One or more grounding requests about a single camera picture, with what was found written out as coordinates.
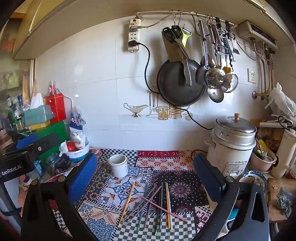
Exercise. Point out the white colander bowl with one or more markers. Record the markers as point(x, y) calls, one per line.
point(79, 154)

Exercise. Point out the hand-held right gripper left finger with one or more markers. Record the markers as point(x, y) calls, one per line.
point(82, 178)

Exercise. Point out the wooden cutting board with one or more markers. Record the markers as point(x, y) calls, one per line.
point(275, 209)

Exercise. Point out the grey crumpled scrap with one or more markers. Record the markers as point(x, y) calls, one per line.
point(283, 202)

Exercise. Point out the group of bottles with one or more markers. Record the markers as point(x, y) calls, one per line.
point(17, 103)

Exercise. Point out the red tomato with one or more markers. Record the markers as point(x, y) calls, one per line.
point(71, 146)

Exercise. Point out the white ceramic cup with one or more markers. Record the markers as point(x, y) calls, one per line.
point(118, 169)

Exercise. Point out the red label bottle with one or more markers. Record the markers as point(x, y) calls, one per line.
point(52, 89)

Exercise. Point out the green peeler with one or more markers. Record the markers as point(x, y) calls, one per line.
point(186, 38)

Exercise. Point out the beige water heater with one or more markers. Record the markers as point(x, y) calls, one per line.
point(254, 32)

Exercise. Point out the beige wall cabinet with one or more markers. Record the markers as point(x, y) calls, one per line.
point(69, 18)

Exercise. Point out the blue white plastic bag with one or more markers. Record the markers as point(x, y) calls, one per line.
point(76, 135)

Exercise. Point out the white thermos jug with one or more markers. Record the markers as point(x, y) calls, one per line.
point(285, 153)

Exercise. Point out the long white power strip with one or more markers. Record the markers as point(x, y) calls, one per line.
point(133, 38)

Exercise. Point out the metal ladle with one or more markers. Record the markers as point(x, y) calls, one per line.
point(215, 95)
point(202, 75)

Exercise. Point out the patchwork patterned tablecloth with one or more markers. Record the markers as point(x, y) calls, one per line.
point(180, 162)

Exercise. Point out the small white plastic bag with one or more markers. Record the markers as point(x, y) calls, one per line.
point(63, 150)

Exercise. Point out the green box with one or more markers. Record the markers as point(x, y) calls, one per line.
point(57, 133)

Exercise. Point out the metal steamer pot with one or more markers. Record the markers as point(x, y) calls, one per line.
point(233, 136)

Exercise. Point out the kitchen cleaver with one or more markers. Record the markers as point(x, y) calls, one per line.
point(172, 52)

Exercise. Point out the teal tissue box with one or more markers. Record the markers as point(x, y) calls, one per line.
point(38, 115)

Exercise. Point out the white rice cooker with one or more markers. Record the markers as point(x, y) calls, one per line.
point(222, 160)

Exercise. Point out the blue rimmed plate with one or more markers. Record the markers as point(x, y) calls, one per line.
point(248, 179)

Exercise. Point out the black wok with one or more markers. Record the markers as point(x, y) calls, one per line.
point(175, 90)

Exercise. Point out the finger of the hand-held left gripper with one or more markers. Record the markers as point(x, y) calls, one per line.
point(13, 153)
point(26, 141)

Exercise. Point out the metal spatula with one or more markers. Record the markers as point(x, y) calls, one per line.
point(187, 74)

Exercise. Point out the pile of chopsticks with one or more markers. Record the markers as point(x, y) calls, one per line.
point(161, 197)

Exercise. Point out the large white plastic bag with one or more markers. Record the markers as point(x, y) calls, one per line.
point(281, 104)

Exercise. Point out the person's left forearm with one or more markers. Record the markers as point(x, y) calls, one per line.
point(10, 197)

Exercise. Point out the metal hanging rail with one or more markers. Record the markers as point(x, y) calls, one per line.
point(161, 14)

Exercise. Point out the yellow box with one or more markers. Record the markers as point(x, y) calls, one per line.
point(39, 126)

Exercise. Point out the metal peeler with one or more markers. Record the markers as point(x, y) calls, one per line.
point(221, 49)

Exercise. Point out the crumpled clear plastic bag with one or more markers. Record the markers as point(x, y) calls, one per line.
point(56, 162)

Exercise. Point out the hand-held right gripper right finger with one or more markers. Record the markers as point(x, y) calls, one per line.
point(208, 178)

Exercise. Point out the metal slotted skimmer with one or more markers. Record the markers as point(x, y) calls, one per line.
point(216, 77)

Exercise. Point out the white wall socket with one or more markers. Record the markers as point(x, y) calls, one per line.
point(252, 75)

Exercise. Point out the red tin box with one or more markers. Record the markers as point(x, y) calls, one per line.
point(55, 109)

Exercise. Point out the pink bowl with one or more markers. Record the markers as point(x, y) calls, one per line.
point(261, 165)

